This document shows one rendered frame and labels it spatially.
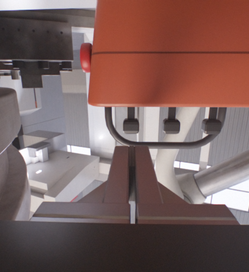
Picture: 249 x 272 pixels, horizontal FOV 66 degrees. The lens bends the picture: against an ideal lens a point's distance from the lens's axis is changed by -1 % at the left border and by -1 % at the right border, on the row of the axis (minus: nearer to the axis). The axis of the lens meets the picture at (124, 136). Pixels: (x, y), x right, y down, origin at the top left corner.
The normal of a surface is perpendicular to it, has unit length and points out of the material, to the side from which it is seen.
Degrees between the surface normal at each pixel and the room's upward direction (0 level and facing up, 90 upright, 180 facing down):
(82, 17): 72
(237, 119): 90
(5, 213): 180
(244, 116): 90
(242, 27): 97
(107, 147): 90
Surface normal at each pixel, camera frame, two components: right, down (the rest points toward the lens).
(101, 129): -0.38, 0.26
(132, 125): -0.03, 0.28
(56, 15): 0.34, 0.55
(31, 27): 0.36, 0.26
